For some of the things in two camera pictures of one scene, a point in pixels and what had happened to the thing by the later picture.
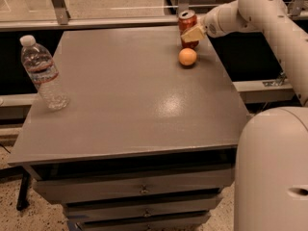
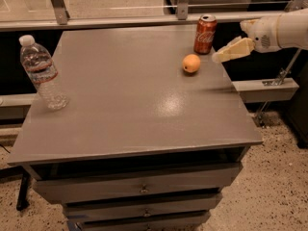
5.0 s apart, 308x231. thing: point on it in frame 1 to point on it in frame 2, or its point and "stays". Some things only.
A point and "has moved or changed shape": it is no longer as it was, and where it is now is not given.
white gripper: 214,25 to 265,33
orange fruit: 187,56 to 191,63
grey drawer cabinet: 148,138 stays
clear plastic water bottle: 44,72 stays
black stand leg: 22,201 stays
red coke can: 187,19 has moved or changed shape
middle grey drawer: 189,207 stays
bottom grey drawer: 192,222 stays
